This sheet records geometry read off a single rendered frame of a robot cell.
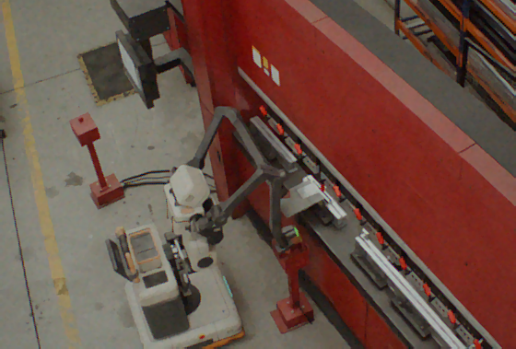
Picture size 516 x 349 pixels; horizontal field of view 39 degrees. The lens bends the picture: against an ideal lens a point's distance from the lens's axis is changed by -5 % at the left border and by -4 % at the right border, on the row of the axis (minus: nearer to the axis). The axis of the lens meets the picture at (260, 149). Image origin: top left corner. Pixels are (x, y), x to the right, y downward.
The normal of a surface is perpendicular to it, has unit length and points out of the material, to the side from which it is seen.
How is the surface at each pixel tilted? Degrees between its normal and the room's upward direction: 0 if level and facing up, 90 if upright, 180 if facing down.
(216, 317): 0
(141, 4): 0
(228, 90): 90
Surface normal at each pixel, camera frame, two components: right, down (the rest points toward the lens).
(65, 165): -0.08, -0.70
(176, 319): 0.34, 0.65
